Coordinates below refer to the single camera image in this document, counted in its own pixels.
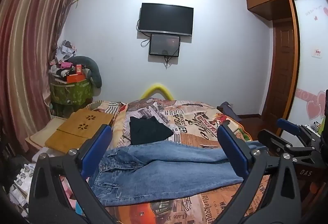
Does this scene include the orange box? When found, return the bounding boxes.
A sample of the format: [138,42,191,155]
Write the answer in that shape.
[66,74,86,83]

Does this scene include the printed blanket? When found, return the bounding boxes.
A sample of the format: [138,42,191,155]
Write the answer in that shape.
[59,99,272,224]

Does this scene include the bamboo lap table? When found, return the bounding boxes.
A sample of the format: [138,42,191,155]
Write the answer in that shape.
[45,109,114,155]

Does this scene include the green storage bin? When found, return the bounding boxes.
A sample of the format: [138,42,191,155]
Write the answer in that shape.
[50,80,93,107]

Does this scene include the black wall television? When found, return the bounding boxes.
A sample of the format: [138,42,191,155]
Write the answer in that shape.
[138,3,194,37]

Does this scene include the yellow foam tube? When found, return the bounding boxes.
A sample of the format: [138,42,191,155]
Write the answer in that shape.
[140,83,175,100]

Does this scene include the small black monitor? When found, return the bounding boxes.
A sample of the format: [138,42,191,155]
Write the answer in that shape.
[149,33,180,57]

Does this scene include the dark blue cloth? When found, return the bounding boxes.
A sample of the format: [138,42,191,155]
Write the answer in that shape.
[217,101,243,123]

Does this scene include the black folded garment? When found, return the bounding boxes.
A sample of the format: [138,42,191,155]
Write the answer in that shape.
[129,116,174,145]

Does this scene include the blue jeans pants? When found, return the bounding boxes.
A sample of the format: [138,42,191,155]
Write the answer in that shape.
[88,141,267,207]

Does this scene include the beige cushion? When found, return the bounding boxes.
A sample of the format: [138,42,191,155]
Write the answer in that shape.
[26,116,68,149]

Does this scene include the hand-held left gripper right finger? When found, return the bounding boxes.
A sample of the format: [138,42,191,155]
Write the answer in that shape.
[215,123,302,224]

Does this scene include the pile of papers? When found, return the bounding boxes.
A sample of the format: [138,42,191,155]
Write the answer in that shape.
[9,147,52,214]

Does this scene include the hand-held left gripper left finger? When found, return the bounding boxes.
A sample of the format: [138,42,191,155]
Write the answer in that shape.
[28,124,121,224]

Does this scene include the striped red curtain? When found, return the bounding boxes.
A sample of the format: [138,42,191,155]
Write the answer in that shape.
[0,0,82,155]

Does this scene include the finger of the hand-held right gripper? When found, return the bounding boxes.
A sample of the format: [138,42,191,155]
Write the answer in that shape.
[257,129,316,161]
[277,118,321,143]

